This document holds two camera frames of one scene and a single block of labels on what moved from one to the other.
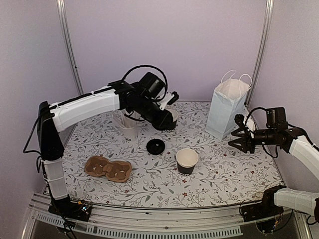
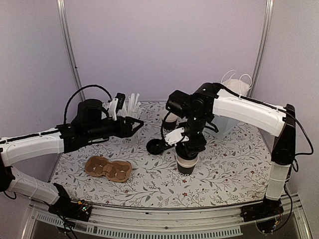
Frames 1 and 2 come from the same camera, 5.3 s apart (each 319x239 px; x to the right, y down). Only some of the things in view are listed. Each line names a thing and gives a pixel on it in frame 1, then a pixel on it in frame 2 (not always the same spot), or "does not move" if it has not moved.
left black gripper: (159, 123) -> (126, 131)
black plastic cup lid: (155, 147) does not move
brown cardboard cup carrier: (118, 171) does not move
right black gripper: (243, 141) -> (195, 147)
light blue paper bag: (227, 103) does not move
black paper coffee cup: (186, 159) does not move
